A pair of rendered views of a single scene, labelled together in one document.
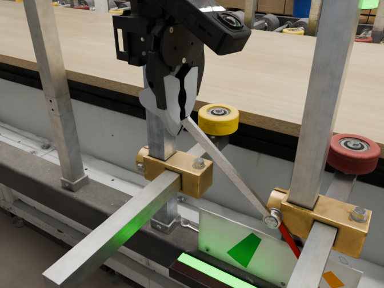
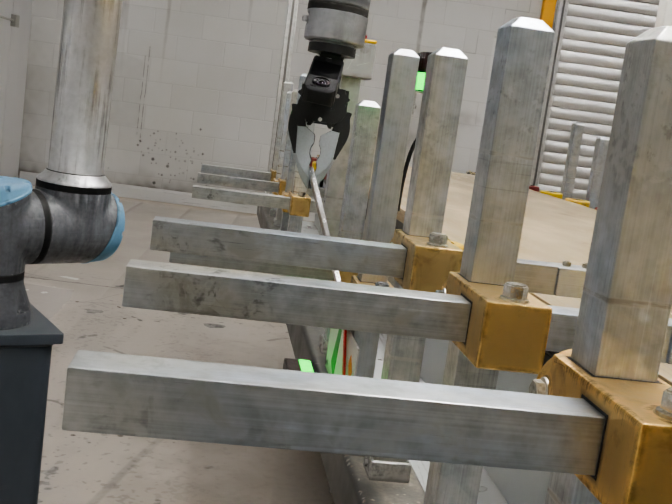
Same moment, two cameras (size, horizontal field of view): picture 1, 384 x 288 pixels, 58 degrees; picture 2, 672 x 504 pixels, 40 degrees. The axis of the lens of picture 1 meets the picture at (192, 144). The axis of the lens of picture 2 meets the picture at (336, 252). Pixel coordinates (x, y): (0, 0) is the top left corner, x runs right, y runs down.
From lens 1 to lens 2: 1.17 m
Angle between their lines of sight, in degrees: 52
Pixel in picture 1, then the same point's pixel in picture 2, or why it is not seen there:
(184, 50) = (322, 111)
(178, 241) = (320, 358)
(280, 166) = not seen: hidden behind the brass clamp
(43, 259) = not seen: outside the picture
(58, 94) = (330, 194)
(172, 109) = (301, 156)
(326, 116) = (375, 174)
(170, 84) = (303, 134)
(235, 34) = (310, 86)
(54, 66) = (337, 164)
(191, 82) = (329, 143)
